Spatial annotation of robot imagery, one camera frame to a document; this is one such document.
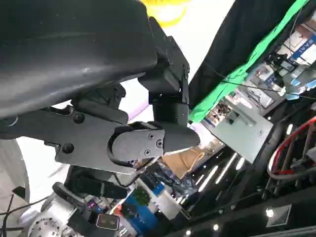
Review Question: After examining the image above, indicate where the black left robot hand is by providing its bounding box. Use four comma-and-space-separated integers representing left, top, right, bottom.
0, 0, 200, 175

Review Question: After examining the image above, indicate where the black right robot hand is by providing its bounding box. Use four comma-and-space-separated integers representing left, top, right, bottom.
53, 165, 136, 210

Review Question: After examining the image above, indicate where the orange and white bread roll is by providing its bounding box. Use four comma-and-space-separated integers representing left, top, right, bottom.
142, 0, 188, 27

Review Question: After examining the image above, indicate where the blue box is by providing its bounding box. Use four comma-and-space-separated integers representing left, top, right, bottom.
122, 182, 165, 234

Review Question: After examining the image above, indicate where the brown cardboard box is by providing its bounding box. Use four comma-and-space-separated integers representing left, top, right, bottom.
161, 145, 209, 180

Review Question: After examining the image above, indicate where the green cloth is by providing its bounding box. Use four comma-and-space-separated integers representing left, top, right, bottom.
189, 0, 311, 123

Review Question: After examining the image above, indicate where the white workshop panel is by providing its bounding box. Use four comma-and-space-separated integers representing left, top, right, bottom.
209, 97, 274, 163

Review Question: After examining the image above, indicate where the black backdrop cloth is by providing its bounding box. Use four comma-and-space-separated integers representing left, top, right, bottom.
189, 0, 316, 109

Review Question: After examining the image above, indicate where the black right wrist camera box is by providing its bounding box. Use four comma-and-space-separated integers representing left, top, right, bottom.
68, 209, 120, 237

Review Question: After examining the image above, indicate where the thin black workshop cable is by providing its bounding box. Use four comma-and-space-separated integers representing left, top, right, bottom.
204, 61, 316, 99

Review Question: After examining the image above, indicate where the red and white hose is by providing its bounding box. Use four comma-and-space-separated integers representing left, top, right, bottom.
268, 116, 316, 178

